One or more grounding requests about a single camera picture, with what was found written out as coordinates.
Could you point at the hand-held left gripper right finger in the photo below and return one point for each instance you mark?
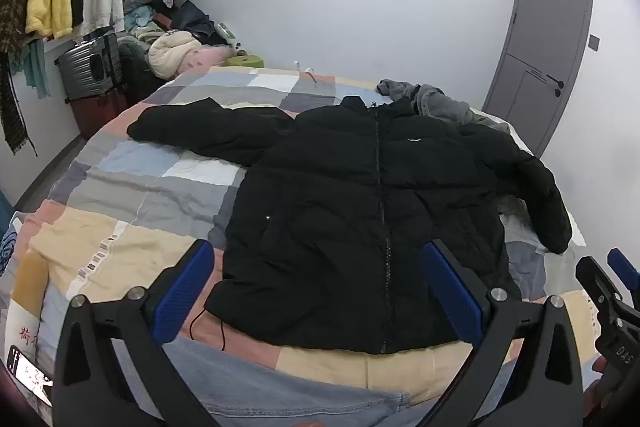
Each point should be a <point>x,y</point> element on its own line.
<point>452,287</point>

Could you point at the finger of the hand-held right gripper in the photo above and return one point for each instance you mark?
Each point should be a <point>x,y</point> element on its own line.
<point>625,269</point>
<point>592,277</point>

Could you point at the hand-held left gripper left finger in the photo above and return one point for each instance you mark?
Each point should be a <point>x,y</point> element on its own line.
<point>185,288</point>

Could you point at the black puffer jacket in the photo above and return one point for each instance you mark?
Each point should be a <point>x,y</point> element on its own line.
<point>325,207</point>

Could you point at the light blue clothes pile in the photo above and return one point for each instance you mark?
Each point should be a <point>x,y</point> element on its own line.
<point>140,22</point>

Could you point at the person's right hand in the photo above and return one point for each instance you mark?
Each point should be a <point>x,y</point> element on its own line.
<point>599,364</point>

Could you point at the bed with patchwork blanket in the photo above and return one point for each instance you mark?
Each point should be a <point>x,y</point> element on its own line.
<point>165,187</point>

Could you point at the person's jeans leg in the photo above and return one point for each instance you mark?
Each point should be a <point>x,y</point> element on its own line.
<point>250,387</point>

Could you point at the smartphone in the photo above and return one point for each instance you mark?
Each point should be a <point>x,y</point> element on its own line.
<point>30,377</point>

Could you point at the grey fleece jacket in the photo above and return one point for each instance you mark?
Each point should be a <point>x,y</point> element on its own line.
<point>440,107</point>

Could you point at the blue printed cloth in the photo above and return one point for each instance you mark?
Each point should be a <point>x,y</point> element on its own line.
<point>7,252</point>

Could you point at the dark red suitcase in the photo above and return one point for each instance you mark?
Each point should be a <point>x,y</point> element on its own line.
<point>97,112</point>

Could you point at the pink cushion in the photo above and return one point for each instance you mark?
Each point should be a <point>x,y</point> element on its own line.
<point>212,57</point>

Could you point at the cream fluffy garment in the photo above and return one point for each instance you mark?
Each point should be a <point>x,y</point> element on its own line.
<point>172,54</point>

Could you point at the silver suitcase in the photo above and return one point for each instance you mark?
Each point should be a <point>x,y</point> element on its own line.
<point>87,64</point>

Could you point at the grey door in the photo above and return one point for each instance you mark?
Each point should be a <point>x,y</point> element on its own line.
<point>540,32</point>

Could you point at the dark crumpled jacket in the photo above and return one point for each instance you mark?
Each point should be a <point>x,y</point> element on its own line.
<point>197,22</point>

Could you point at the teal hanging garment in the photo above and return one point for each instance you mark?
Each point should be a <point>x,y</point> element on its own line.
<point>32,67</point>

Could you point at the brown patterned garment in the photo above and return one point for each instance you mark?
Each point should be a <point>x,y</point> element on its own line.
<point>12,32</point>

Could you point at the grey wall switch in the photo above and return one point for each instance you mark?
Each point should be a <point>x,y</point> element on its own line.
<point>594,42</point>

